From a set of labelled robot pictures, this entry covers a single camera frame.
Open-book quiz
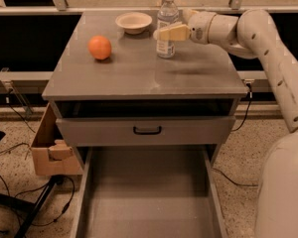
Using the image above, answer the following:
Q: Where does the cardboard box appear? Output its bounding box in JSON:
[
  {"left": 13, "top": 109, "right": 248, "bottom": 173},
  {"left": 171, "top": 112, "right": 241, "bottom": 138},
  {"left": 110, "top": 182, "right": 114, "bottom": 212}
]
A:
[{"left": 31, "top": 105, "right": 82, "bottom": 176}]

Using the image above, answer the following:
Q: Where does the clear plastic water bottle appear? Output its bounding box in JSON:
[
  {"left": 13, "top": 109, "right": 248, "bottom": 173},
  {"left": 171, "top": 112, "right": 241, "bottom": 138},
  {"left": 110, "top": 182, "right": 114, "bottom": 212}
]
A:
[{"left": 156, "top": 0, "right": 179, "bottom": 59}]

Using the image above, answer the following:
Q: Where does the metal railing frame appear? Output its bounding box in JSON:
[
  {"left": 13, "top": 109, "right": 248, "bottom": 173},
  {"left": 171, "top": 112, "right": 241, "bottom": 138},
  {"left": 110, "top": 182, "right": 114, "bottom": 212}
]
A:
[{"left": 0, "top": 0, "right": 298, "bottom": 119}]

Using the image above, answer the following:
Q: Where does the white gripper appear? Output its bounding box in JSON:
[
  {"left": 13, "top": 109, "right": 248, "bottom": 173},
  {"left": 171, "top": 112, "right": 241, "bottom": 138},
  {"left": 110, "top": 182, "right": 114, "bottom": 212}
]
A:
[{"left": 153, "top": 8, "right": 216, "bottom": 45}]

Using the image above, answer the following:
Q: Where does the black cable right floor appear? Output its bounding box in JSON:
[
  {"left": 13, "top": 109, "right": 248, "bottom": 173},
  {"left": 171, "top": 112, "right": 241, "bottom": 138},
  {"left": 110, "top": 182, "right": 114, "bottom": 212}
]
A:
[{"left": 212, "top": 167, "right": 259, "bottom": 188}]

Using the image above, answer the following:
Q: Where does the black tripod stand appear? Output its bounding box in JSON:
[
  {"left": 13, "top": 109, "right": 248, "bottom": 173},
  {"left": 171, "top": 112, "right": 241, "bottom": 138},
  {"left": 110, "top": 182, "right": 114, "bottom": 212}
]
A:
[{"left": 0, "top": 176, "right": 65, "bottom": 238}]

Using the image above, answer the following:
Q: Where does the white paper bowl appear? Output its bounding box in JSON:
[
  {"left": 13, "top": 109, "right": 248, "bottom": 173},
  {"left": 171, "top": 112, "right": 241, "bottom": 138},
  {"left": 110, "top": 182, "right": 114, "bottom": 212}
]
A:
[{"left": 115, "top": 12, "right": 152, "bottom": 35}]

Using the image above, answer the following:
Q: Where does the grey upper drawer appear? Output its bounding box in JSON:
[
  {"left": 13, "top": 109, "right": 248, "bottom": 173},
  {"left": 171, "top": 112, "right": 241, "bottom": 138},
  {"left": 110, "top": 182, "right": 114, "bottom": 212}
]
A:
[{"left": 57, "top": 116, "right": 235, "bottom": 147}]

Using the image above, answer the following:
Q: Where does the grey drawer cabinet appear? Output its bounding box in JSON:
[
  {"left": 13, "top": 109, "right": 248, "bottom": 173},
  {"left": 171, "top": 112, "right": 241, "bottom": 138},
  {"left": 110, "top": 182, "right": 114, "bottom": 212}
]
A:
[{"left": 43, "top": 11, "right": 247, "bottom": 161}]

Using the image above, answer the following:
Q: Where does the black cable left floor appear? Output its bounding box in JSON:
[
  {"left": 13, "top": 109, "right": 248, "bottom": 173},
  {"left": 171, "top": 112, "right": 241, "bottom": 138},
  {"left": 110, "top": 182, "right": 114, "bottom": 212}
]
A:
[{"left": 0, "top": 96, "right": 75, "bottom": 238}]

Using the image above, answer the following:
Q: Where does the black cable floor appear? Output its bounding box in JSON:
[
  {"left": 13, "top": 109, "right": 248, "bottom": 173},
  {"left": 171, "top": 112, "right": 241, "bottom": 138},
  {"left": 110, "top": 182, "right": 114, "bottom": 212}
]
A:
[
  {"left": 0, "top": 96, "right": 75, "bottom": 238},
  {"left": 212, "top": 167, "right": 259, "bottom": 188}
]

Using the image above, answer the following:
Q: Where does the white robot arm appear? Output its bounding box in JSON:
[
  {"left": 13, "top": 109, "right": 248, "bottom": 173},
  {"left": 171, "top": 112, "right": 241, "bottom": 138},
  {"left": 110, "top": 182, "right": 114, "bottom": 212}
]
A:
[{"left": 154, "top": 9, "right": 298, "bottom": 238}]

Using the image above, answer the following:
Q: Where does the grey open middle drawer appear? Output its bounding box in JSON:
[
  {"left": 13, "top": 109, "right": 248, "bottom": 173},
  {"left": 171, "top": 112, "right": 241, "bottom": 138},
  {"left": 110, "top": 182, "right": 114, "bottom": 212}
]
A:
[{"left": 71, "top": 146, "right": 228, "bottom": 238}]

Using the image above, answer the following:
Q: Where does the orange fruit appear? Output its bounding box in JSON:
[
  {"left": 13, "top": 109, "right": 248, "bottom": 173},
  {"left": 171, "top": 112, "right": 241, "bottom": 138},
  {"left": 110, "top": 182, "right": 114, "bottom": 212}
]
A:
[{"left": 87, "top": 36, "right": 111, "bottom": 60}]

